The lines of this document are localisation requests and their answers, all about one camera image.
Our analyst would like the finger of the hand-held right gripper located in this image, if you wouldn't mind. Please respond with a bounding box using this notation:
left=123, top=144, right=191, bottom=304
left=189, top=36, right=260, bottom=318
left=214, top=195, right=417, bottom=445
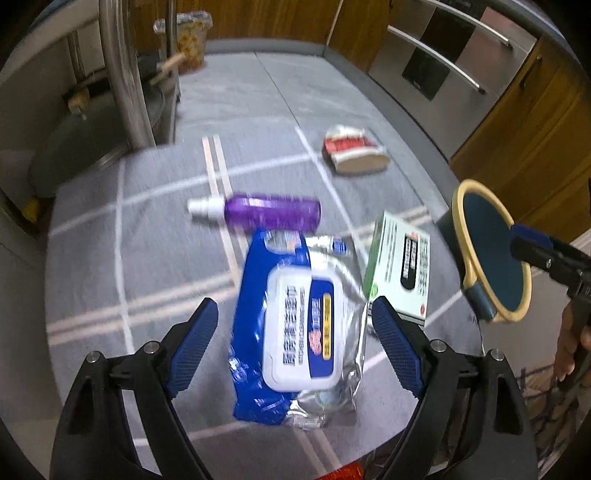
left=510, top=224, right=591, bottom=288

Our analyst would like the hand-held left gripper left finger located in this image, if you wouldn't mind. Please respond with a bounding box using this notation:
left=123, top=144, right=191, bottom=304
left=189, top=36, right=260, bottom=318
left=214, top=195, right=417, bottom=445
left=50, top=298, right=219, bottom=480

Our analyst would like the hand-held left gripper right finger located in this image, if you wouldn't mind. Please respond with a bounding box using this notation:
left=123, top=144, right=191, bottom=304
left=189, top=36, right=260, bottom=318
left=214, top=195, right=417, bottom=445
left=372, top=295, right=539, bottom=480

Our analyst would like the blue bin with yellow rim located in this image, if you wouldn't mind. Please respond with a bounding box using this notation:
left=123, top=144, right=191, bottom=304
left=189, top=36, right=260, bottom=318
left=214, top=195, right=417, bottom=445
left=436, top=179, right=533, bottom=324

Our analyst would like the blue wet wipes pack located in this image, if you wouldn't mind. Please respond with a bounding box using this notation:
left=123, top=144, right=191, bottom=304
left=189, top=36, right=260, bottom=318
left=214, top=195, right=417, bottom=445
left=228, top=228, right=335, bottom=423

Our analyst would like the green and white box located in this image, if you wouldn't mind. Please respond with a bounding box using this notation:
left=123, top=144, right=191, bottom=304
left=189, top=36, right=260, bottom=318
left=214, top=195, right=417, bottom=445
left=362, top=211, right=432, bottom=326

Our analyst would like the person's right hand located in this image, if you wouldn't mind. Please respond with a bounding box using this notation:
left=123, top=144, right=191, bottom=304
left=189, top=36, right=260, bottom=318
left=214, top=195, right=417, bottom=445
left=553, top=305, right=577, bottom=383

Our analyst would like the grey checked cloth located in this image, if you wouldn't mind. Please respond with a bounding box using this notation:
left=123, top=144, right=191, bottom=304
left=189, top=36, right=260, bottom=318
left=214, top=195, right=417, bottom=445
left=44, top=122, right=481, bottom=480

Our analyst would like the silver foil packet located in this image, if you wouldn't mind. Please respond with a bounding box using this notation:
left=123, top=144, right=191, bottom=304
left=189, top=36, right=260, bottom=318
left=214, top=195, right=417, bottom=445
left=295, top=235, right=370, bottom=430

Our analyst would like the tall wooden cabinet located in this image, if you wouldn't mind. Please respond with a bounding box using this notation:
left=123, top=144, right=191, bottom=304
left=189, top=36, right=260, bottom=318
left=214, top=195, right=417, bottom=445
left=450, top=41, right=591, bottom=241

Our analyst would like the red shiny wrapper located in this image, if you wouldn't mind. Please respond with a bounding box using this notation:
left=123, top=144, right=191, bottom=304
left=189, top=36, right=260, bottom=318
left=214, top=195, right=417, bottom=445
left=325, top=465, right=365, bottom=480

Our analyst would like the purple spray bottle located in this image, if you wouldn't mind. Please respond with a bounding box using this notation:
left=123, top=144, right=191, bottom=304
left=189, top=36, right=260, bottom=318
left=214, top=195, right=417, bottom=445
left=187, top=194, right=321, bottom=232

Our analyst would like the red white packet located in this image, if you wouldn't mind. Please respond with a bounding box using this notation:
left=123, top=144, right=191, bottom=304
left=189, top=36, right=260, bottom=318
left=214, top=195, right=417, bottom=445
left=322, top=124, right=389, bottom=175

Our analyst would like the stainless steel appliance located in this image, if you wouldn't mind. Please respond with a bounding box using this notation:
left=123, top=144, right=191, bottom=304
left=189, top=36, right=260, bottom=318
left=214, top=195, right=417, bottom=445
left=369, top=0, right=539, bottom=160

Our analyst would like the grey pot with lid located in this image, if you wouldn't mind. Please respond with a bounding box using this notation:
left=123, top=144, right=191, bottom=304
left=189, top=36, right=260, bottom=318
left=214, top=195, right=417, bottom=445
left=28, top=85, right=174, bottom=199

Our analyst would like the metal shelf rack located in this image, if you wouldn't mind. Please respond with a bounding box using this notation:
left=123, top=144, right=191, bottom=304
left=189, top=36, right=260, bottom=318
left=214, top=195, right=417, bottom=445
left=65, top=0, right=185, bottom=148

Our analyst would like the wooden base cabinet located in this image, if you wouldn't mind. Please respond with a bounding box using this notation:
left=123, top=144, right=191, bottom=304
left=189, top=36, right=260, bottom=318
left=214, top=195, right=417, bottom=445
left=208, top=0, right=389, bottom=73

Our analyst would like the floral bin with plastic liner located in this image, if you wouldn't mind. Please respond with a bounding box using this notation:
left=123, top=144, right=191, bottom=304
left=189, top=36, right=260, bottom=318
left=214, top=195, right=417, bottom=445
left=154, top=11, right=213, bottom=75

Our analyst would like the black pan with wooden handle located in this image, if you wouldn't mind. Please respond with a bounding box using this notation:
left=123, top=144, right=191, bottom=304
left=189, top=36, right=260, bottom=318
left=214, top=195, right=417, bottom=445
left=139, top=53, right=186, bottom=93

